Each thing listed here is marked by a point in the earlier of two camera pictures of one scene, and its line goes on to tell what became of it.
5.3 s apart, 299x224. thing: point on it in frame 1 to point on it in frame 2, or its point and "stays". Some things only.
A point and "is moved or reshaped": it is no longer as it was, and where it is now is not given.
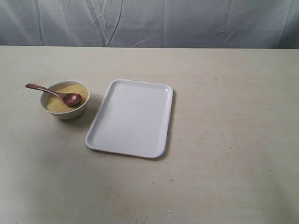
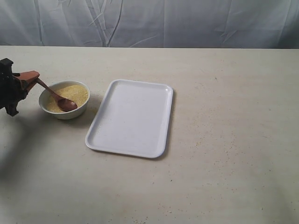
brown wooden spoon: (68, 99) is moved or reshaped
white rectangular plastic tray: (133, 118) stays
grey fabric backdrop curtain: (206, 24) stays
